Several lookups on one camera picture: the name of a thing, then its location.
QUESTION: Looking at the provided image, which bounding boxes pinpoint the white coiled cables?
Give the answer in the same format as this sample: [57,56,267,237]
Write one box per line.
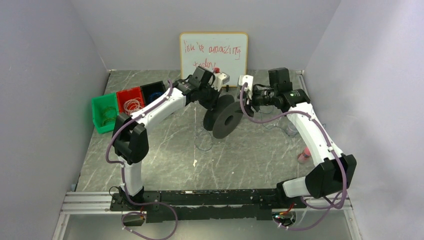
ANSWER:
[123,97,145,115]

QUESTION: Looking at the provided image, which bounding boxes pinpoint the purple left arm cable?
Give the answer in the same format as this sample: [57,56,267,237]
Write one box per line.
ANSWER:
[105,79,180,240]

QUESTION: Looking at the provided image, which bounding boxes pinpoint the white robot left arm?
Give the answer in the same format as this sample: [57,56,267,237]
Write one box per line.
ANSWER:
[105,66,230,203]

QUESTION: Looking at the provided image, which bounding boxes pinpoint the green coiled cables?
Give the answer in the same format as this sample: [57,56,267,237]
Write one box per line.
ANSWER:
[100,106,118,127]

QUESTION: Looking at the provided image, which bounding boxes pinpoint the red plastic bin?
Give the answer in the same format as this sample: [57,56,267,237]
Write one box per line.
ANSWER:
[116,86,145,115]

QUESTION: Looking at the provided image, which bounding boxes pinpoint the clear plastic cup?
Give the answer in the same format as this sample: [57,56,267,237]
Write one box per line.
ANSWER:
[285,122,298,138]

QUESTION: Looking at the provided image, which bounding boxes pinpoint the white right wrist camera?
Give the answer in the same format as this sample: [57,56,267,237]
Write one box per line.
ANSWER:
[238,74,254,104]

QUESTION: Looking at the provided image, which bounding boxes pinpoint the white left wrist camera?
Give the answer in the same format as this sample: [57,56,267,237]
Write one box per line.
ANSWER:
[211,67,230,91]

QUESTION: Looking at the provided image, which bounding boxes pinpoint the whiteboard with red writing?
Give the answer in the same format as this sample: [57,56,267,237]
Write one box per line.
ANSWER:
[179,32,249,87]

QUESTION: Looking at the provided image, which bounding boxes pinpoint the aluminium frame rail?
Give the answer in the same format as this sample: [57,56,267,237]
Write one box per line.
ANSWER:
[52,191,363,240]

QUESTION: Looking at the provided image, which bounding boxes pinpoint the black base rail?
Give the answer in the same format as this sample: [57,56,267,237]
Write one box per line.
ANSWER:
[110,187,305,223]

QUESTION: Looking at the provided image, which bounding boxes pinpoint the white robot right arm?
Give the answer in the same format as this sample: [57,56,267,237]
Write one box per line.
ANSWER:
[239,67,357,199]

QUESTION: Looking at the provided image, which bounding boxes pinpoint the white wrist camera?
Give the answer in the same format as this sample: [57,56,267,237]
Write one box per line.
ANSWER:
[238,74,254,104]
[211,67,230,91]

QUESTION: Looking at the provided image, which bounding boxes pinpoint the green plastic bin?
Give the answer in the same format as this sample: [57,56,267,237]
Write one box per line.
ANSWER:
[91,93,119,134]

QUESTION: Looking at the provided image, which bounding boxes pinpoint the pink small bottle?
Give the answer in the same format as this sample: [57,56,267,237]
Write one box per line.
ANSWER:
[297,147,311,164]

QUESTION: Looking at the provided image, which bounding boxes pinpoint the black plastic bin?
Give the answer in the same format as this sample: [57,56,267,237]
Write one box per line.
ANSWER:
[140,81,167,106]

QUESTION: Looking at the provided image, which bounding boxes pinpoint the black cable spool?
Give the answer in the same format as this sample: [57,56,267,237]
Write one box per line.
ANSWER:
[203,94,243,139]

